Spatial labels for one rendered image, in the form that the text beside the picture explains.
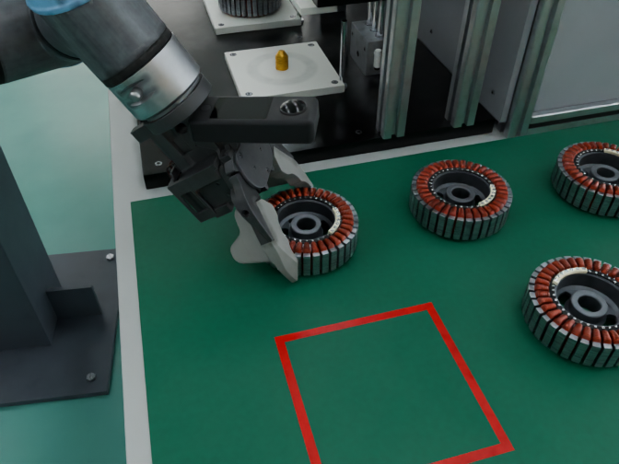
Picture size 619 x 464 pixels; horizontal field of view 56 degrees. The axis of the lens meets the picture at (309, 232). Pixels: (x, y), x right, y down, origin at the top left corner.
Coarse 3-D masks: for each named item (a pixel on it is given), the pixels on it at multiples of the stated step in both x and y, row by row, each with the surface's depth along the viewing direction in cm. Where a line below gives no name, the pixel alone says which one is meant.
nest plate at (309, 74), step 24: (264, 48) 92; (288, 48) 92; (312, 48) 92; (240, 72) 86; (264, 72) 86; (288, 72) 86; (312, 72) 86; (240, 96) 81; (264, 96) 81; (288, 96) 82; (312, 96) 83
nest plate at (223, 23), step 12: (204, 0) 106; (216, 0) 106; (288, 0) 106; (216, 12) 102; (276, 12) 102; (288, 12) 102; (216, 24) 99; (228, 24) 99; (240, 24) 99; (252, 24) 99; (264, 24) 99; (276, 24) 100; (288, 24) 101; (300, 24) 101
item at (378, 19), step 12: (300, 0) 81; (312, 0) 80; (324, 0) 78; (336, 0) 79; (348, 0) 79; (360, 0) 80; (372, 0) 80; (384, 0) 82; (300, 12) 79; (312, 12) 80; (324, 12) 80; (372, 12) 87; (384, 12) 83; (372, 24) 86; (384, 24) 84
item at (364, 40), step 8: (352, 24) 89; (360, 24) 89; (368, 24) 88; (352, 32) 90; (360, 32) 87; (368, 32) 86; (376, 32) 86; (352, 40) 90; (360, 40) 87; (368, 40) 85; (376, 40) 85; (352, 48) 91; (360, 48) 88; (368, 48) 85; (376, 48) 85; (352, 56) 92; (360, 56) 88; (368, 56) 86; (360, 64) 89; (368, 64) 87; (368, 72) 87; (376, 72) 88
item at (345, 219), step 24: (288, 192) 65; (312, 192) 64; (288, 216) 65; (312, 216) 63; (336, 216) 62; (288, 240) 59; (312, 240) 59; (336, 240) 59; (312, 264) 59; (336, 264) 61
